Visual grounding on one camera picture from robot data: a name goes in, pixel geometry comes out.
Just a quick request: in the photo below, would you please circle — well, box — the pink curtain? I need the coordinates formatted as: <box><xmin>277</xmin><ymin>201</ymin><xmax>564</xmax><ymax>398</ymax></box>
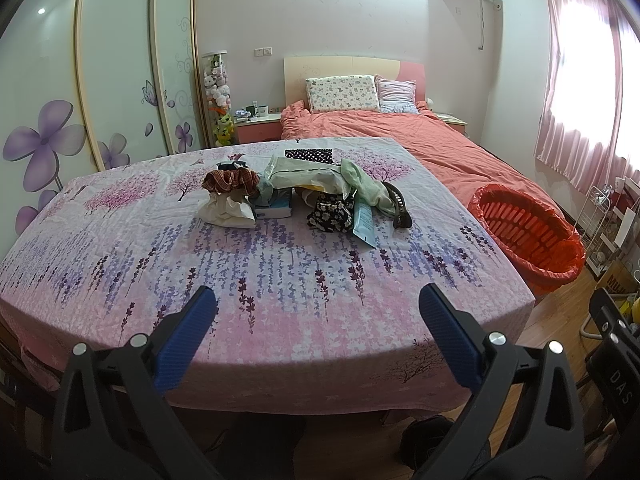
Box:
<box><xmin>535</xmin><ymin>0</ymin><xmax>639</xmax><ymax>193</ymax></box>

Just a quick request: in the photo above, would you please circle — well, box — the cream pink headboard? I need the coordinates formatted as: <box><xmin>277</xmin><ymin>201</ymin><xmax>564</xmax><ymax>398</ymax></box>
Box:
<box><xmin>283</xmin><ymin>56</ymin><xmax>426</xmax><ymax>105</ymax></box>

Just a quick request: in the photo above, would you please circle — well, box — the striped pink pillow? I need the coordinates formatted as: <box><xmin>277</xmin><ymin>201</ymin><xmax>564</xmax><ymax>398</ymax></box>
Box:
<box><xmin>375</xmin><ymin>75</ymin><xmax>418</xmax><ymax>115</ymax></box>

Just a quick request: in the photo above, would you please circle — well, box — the black hair claw clip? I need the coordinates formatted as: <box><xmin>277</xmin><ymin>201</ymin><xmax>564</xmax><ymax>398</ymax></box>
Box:
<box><xmin>383</xmin><ymin>182</ymin><xmax>412</xmax><ymax>229</ymax></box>

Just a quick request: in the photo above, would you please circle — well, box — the silver snack bag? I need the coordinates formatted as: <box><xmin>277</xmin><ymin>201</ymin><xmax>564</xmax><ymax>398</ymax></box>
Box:
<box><xmin>262</xmin><ymin>156</ymin><xmax>352</xmax><ymax>198</ymax></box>

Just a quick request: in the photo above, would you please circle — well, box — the nightstand right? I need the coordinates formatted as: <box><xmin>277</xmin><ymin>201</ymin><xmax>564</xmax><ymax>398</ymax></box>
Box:
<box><xmin>436</xmin><ymin>113</ymin><xmax>466</xmax><ymax>136</ymax></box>

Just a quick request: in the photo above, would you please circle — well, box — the red laundry basket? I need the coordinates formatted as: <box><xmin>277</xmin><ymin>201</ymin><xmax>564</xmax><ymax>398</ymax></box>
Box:
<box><xmin>468</xmin><ymin>184</ymin><xmax>586</xmax><ymax>297</ymax></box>

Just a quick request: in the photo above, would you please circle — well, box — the black polka dot hairbrush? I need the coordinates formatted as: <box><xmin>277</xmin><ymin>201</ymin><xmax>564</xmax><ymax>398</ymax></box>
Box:
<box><xmin>284</xmin><ymin>148</ymin><xmax>333</xmax><ymax>165</ymax></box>

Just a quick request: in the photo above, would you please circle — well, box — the white wire rack shelf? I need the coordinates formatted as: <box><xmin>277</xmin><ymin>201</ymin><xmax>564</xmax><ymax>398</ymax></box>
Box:
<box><xmin>577</xmin><ymin>178</ymin><xmax>639</xmax><ymax>278</ymax></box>

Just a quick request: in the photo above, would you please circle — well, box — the pink nightstand left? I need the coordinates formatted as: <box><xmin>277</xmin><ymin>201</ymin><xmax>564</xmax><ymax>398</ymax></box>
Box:
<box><xmin>235</xmin><ymin>113</ymin><xmax>282</xmax><ymax>144</ymax></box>

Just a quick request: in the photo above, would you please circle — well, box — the floral white pillow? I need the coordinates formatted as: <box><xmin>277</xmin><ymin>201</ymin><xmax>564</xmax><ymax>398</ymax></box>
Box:
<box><xmin>305</xmin><ymin>75</ymin><xmax>380</xmax><ymax>113</ymax></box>

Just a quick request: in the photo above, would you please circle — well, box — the black floral scrunchie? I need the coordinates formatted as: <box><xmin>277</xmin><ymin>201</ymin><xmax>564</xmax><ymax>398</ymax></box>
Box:
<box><xmin>307</xmin><ymin>193</ymin><xmax>355</xmax><ymax>233</ymax></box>

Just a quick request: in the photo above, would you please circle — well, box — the floral pink purple tablecloth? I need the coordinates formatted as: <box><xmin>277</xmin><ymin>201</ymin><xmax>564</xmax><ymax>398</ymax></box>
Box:
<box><xmin>1</xmin><ymin>138</ymin><xmax>535</xmax><ymax>415</ymax></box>

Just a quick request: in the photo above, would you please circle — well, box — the light green cloth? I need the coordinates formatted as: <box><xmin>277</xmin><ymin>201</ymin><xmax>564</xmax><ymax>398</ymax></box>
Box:
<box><xmin>340</xmin><ymin>158</ymin><xmax>395</xmax><ymax>216</ymax></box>

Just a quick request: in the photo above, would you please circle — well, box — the floral sliding wardrobe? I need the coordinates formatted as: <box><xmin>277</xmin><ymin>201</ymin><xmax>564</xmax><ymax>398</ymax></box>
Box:
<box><xmin>1</xmin><ymin>0</ymin><xmax>205</xmax><ymax>248</ymax></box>

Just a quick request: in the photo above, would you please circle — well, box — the bed with coral duvet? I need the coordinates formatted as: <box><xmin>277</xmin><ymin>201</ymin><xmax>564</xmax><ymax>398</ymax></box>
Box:
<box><xmin>281</xmin><ymin>101</ymin><xmax>563</xmax><ymax>218</ymax></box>

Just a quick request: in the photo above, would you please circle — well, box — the brown ruffled scrunchie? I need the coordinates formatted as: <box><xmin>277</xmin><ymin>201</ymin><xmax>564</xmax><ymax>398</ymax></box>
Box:
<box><xmin>202</xmin><ymin>167</ymin><xmax>260</xmax><ymax>196</ymax></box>

